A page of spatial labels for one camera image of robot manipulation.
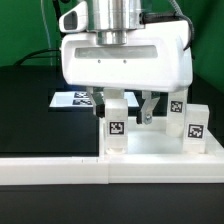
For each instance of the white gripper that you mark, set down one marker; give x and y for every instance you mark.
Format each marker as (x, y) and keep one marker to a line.
(154, 58)

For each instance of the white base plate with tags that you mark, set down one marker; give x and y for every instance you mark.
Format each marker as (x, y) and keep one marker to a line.
(81, 99)

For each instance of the white U-shaped obstacle fence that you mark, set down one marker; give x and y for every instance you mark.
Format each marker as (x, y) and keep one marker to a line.
(172, 168)

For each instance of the white square tabletop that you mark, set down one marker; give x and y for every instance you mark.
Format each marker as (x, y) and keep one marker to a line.
(153, 140)

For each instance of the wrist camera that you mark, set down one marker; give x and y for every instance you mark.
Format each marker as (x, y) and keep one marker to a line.
(75, 20)

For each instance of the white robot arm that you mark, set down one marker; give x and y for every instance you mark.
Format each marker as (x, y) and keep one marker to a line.
(117, 44)

